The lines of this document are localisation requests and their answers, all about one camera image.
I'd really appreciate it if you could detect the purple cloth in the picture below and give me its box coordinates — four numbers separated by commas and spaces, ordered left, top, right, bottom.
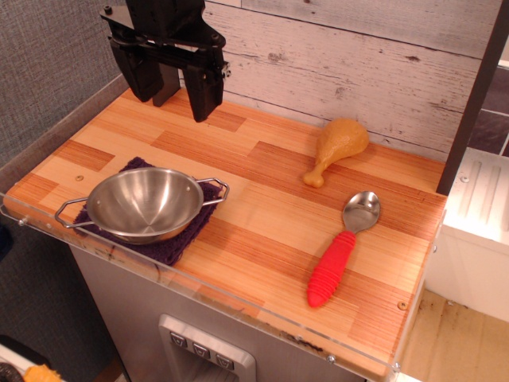
73, 157, 222, 266

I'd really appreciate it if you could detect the red handled metal spoon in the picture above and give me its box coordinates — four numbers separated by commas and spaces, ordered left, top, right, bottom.
306, 191, 381, 308

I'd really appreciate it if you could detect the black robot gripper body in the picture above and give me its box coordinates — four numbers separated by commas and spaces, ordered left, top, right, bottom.
100, 1, 228, 85

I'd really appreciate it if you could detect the clear acrylic edge guard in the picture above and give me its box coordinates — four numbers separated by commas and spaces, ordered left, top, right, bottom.
4, 184, 446, 381

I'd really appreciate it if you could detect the dark grey right post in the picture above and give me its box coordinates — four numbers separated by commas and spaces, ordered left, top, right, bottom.
436, 0, 508, 196

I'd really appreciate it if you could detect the dark grey left post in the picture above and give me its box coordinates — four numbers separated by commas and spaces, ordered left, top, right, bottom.
152, 64, 181, 107

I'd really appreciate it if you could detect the dark grey post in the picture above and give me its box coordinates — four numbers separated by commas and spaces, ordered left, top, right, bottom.
436, 0, 508, 196
152, 64, 181, 107

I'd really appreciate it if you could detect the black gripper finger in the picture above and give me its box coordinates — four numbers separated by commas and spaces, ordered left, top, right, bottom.
183, 67, 223, 123
110, 37, 164, 102

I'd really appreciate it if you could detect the orange object bottom left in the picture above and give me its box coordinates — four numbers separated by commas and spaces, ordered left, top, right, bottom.
23, 364, 62, 382

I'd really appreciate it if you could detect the silver dispenser button panel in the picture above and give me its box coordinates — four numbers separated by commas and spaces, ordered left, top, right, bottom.
158, 314, 257, 381

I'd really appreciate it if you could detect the stainless steel kadai bowl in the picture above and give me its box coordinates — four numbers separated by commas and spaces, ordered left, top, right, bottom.
54, 167, 230, 245

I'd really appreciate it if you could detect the yellow plastic chicken leg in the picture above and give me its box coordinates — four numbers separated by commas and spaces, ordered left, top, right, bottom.
303, 119, 369, 188

